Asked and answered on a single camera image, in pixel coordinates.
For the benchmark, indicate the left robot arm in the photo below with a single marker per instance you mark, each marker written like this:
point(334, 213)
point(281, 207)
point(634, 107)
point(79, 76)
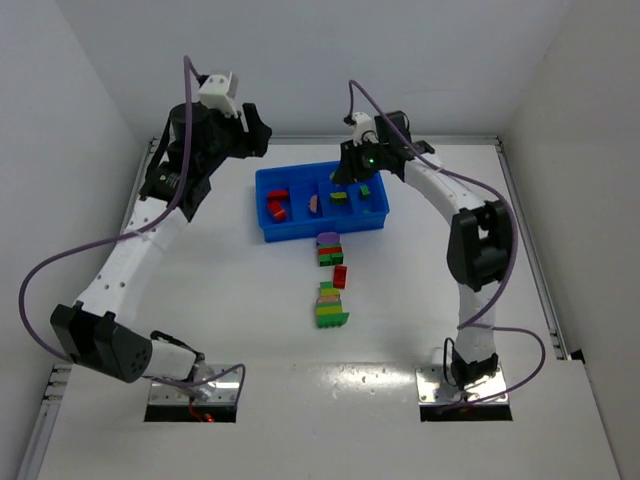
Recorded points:
point(97, 331)

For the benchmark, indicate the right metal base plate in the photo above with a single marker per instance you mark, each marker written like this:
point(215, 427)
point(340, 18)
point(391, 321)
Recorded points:
point(434, 390)

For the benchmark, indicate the green red striped lego stack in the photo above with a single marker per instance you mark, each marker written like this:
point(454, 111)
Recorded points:
point(330, 255)

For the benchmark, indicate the purple round lego brick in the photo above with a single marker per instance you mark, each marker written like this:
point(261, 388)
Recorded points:
point(327, 238)

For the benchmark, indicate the metal base plate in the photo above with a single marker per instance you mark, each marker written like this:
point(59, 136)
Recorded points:
point(434, 390)
point(216, 386)

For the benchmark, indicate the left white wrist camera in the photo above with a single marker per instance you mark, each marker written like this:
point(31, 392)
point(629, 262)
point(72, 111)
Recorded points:
point(218, 92)

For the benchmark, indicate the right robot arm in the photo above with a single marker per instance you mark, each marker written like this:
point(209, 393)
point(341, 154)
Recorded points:
point(480, 244)

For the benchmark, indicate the green yellow lego stack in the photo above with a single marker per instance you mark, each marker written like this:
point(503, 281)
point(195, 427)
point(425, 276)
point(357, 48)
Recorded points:
point(329, 312)

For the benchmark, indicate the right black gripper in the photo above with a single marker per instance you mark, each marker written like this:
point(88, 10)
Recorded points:
point(353, 161)

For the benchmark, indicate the blue divided plastic bin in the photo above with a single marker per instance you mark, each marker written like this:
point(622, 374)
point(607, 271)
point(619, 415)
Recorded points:
point(303, 181)

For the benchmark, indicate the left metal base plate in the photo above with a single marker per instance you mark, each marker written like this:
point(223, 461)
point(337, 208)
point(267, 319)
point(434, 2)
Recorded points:
point(216, 386)

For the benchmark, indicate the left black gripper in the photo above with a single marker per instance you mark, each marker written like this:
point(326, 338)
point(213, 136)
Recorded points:
point(252, 132)

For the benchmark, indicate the red curved lego brick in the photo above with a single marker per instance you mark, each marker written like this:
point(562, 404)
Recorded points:
point(278, 195)

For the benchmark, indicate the red flower lego brick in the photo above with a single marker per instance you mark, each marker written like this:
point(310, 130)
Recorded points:
point(278, 211)

